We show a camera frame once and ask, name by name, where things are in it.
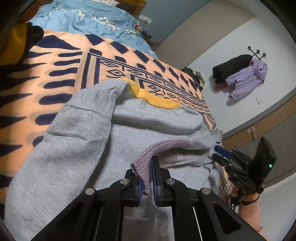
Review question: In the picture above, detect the grey purple yellow knit cardigan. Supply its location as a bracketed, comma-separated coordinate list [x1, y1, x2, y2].
[4, 80, 222, 240]

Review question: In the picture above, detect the pink sleeved right forearm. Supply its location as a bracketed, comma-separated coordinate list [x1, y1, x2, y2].
[238, 199, 268, 240]

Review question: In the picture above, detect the right hand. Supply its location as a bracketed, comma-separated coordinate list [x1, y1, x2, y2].
[232, 185, 259, 204]

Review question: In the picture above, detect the lilac hanging jacket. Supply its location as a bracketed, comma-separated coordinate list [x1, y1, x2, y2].
[225, 59, 268, 100]

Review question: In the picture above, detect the black hanging coat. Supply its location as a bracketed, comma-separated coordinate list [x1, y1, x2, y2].
[212, 54, 252, 84]

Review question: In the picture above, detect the wooden nightstand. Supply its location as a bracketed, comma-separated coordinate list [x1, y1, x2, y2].
[135, 25, 160, 51]

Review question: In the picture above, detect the orange navy patterned blanket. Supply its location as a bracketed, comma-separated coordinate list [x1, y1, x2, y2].
[1, 31, 228, 210]

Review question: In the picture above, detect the wooden bed headboard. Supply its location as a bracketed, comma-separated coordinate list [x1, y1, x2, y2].
[115, 0, 147, 17]

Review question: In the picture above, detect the mustard yellow folded garment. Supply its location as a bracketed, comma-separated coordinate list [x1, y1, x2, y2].
[1, 23, 28, 66]

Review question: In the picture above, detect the right patterned pillow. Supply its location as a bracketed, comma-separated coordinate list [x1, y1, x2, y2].
[92, 0, 120, 7]

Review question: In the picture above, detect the blue floral duvet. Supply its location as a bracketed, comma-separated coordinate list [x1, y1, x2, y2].
[30, 1, 157, 58]

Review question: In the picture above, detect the orange folded garment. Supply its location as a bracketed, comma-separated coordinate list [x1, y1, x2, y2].
[18, 0, 44, 23]

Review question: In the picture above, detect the clothes pile by wall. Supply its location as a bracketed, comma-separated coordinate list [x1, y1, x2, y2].
[181, 67, 205, 91]

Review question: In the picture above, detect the black wall coat rack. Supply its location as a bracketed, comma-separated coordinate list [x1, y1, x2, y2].
[247, 46, 266, 60]

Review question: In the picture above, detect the white wall socket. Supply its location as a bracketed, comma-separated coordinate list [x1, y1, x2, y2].
[138, 15, 152, 24]

